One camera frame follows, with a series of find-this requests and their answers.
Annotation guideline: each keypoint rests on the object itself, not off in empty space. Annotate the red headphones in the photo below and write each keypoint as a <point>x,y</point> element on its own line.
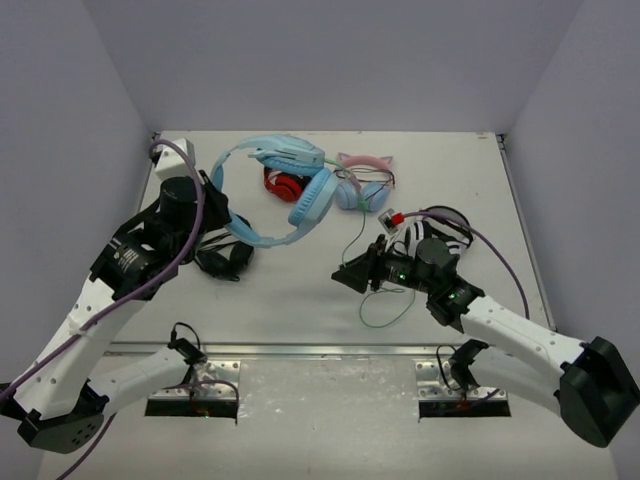
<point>287,187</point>

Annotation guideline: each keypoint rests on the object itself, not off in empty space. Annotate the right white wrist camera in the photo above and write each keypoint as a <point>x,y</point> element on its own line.
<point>391,221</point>

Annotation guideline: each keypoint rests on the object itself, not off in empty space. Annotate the light blue headphones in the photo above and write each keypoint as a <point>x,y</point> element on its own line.
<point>294,170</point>

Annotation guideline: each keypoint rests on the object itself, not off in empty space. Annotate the metal rail bracket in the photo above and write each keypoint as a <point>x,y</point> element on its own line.
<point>214,382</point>

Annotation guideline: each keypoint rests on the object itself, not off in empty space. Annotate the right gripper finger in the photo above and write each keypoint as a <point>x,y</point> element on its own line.
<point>364,267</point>
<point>360,284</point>

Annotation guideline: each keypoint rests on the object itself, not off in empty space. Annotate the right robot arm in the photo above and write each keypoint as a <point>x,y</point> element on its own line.
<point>585,383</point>

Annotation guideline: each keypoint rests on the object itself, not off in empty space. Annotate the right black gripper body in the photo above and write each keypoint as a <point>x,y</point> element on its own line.
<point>388,267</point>

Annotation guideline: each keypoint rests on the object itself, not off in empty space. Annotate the white black headphones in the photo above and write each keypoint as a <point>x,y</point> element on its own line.
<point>451,227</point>

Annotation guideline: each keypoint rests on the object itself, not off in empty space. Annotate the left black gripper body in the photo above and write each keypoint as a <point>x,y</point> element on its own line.
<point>214,201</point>

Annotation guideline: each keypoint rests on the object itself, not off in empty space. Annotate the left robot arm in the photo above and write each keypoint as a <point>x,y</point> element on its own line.
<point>58,401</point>

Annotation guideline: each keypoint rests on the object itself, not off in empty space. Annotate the pink blue cat-ear headphones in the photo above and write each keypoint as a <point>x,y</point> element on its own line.
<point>366,182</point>

